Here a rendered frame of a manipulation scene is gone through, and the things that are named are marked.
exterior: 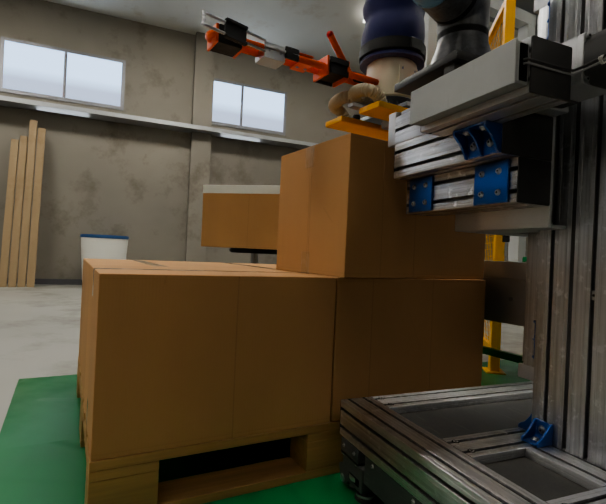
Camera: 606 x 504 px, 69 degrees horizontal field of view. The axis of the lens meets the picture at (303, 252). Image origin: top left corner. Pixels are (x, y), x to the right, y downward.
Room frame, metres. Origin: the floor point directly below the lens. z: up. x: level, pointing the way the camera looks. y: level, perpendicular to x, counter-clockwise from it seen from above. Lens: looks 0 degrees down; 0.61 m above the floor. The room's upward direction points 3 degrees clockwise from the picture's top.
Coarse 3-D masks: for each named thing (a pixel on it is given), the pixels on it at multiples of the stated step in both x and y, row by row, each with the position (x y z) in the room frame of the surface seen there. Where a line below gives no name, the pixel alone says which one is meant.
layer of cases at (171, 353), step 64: (128, 320) 0.97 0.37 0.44; (192, 320) 1.03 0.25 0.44; (256, 320) 1.11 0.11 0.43; (320, 320) 1.20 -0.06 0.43; (384, 320) 1.30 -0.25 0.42; (448, 320) 1.42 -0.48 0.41; (128, 384) 0.97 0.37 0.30; (192, 384) 1.04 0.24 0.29; (256, 384) 1.11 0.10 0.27; (320, 384) 1.20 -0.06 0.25; (384, 384) 1.31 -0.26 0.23; (448, 384) 1.43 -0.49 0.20; (128, 448) 0.97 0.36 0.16
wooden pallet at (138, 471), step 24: (288, 432) 1.16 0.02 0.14; (312, 432) 1.19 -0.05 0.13; (336, 432) 1.23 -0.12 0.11; (120, 456) 0.97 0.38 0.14; (144, 456) 0.99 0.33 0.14; (168, 456) 1.01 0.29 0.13; (312, 456) 1.19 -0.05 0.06; (336, 456) 1.23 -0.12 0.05; (96, 480) 0.94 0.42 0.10; (120, 480) 0.97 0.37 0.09; (144, 480) 0.99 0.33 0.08; (168, 480) 1.11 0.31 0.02; (192, 480) 1.12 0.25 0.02; (216, 480) 1.12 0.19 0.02; (240, 480) 1.13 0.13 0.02; (264, 480) 1.13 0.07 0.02; (288, 480) 1.16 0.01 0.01
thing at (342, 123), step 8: (336, 120) 1.51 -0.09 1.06; (344, 120) 1.49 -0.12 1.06; (352, 120) 1.51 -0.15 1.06; (360, 120) 1.52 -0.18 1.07; (336, 128) 1.57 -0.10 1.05; (344, 128) 1.57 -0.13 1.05; (352, 128) 1.56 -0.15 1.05; (360, 128) 1.56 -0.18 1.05; (368, 128) 1.56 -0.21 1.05; (376, 128) 1.56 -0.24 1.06; (368, 136) 1.66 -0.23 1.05; (376, 136) 1.66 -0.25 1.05; (384, 136) 1.65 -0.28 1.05
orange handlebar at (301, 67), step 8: (208, 32) 1.18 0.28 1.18; (208, 40) 1.20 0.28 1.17; (248, 40) 1.22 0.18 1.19; (248, 48) 1.27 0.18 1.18; (256, 56) 1.29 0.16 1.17; (304, 56) 1.32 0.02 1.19; (312, 56) 1.33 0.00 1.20; (288, 64) 1.34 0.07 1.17; (296, 64) 1.32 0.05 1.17; (304, 64) 1.32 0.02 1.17; (312, 64) 1.33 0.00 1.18; (320, 64) 1.34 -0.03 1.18; (312, 72) 1.39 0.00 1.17; (352, 72) 1.41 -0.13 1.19; (352, 80) 1.46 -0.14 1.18; (360, 80) 1.43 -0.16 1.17; (368, 80) 1.44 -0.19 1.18; (376, 80) 1.46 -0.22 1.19
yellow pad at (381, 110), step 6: (378, 102) 1.32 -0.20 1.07; (384, 102) 1.33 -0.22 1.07; (390, 102) 1.40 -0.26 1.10; (396, 102) 1.40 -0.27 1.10; (360, 108) 1.40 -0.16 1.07; (366, 108) 1.37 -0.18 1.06; (372, 108) 1.35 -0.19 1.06; (378, 108) 1.34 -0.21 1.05; (384, 108) 1.34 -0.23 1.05; (390, 108) 1.34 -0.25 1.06; (396, 108) 1.35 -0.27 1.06; (402, 108) 1.37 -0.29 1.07; (366, 114) 1.40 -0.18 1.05; (372, 114) 1.40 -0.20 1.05; (378, 114) 1.40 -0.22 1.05; (384, 114) 1.39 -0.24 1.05
